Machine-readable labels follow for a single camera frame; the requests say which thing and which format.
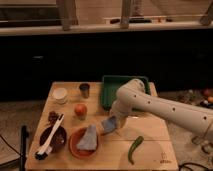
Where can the grey folded cloth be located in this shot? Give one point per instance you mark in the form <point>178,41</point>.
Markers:
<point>89,139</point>

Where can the dark red bowl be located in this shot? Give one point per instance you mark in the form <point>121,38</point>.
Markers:
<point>58,141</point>

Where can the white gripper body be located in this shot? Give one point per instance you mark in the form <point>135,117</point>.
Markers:
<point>120,121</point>

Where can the green chili pepper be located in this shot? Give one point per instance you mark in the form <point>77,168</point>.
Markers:
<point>133,147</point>

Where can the small metal cup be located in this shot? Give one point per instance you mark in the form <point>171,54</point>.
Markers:
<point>84,89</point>

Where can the orange tomato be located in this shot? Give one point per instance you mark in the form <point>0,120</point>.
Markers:
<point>80,110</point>

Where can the orange plate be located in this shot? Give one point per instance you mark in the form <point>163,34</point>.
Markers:
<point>74,140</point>

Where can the brown dried food piece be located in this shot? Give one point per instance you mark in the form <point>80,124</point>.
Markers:
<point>53,116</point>

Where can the white paper cup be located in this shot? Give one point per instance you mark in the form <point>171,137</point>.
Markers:
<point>60,95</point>

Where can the blue sponge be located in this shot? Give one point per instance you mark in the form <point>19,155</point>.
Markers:
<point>109,124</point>

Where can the black stand post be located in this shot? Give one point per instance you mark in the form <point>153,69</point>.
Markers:
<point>24,136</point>

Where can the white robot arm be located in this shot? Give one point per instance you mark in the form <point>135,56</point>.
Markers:
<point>131,96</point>

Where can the green plastic tray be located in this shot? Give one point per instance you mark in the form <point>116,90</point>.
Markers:
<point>110,84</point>

